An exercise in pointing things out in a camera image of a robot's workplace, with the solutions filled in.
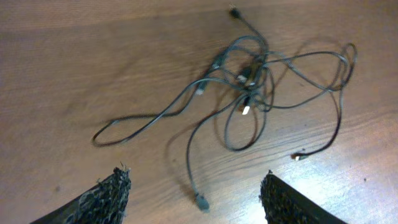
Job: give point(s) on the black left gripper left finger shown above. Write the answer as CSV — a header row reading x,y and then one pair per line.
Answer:
x,y
104,203

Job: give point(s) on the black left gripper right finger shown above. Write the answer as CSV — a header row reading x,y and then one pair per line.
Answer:
x,y
283,204

